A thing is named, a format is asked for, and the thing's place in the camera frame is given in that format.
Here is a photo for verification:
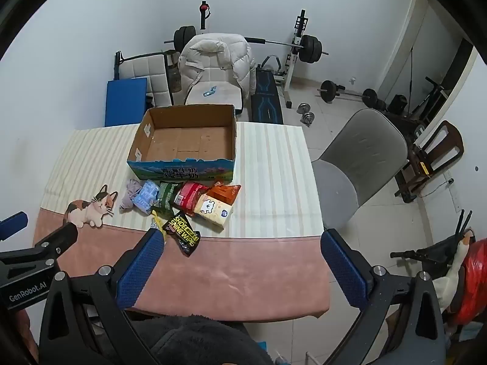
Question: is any blue tissue pack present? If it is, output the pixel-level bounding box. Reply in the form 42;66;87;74
135;180;159;214

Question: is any cream tissue pack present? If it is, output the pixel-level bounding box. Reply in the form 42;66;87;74
193;194;233;229

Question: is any white weight rack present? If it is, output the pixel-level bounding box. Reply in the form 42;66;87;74
283;9;310;109

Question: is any grey shell chair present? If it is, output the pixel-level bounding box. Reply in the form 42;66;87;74
311;108;409;229

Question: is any small black barbell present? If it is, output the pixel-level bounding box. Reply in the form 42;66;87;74
317;80;387;109

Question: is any yellow silver scrubber sponge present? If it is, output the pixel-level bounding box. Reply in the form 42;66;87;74
149;210;168;238

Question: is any person's dark fleece clothing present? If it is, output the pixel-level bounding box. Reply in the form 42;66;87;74
125;314;275;365

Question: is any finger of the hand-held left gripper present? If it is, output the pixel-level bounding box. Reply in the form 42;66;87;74
0;212;29;241
33;222;79;260

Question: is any black bag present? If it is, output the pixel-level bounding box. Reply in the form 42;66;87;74
388;94;408;113

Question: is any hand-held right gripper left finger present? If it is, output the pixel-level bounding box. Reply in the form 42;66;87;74
38;229;166;365

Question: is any red snack packet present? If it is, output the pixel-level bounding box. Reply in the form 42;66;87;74
173;181;210;217

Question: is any white goose plush toy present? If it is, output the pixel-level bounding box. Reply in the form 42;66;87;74
434;232;476;308

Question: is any blue foam mat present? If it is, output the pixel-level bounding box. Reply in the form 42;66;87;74
104;78;148;127

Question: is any black handlebar scooter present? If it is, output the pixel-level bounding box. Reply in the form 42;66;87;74
390;209;474;272

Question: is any purple cloth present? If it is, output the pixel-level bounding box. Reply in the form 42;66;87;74
119;179;143;212

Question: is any red plastic bag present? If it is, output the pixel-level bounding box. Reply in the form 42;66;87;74
454;238;487;324

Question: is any brown wooden chair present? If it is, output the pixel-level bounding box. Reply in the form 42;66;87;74
394;120;465;203

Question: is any cardboard box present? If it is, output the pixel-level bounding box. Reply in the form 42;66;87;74
127;104;237;181

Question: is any dark plastic jug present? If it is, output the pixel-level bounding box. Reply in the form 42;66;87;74
167;51;183;94

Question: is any black yellow wipes packet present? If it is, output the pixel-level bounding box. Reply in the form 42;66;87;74
162;210;201;256

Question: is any black red exercise pole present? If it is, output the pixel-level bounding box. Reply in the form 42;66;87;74
198;1;212;31

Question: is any green snack packet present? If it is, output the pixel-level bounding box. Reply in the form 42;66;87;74
152;181;184;211

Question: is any striped cat print tablecloth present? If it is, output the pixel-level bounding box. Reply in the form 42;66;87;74
32;122;331;322

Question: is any black blue weight bench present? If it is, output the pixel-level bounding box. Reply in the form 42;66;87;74
249;55;285;124

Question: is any white padded chair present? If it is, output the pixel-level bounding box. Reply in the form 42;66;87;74
115;51;172;107

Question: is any orange snack packet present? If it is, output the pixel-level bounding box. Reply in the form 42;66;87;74
208;180;242;206

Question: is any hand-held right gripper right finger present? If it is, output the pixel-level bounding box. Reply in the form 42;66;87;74
321;229;447;365

